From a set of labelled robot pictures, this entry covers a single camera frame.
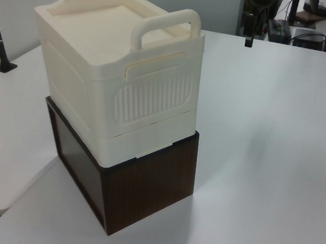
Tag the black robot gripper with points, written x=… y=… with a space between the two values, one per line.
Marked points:
x=249 y=23

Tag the cream plastic cabinet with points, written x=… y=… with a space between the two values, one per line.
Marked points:
x=87 y=32

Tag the black box device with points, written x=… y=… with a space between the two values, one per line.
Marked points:
x=308 y=39

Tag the brown wooden board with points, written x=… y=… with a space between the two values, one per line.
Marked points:
x=306 y=18

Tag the black monitor stand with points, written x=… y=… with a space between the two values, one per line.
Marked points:
x=316 y=8

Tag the dark brown wooden drawer box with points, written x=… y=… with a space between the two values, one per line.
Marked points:
x=144 y=190

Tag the black pole with table clamp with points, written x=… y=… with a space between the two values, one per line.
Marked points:
x=7 y=68

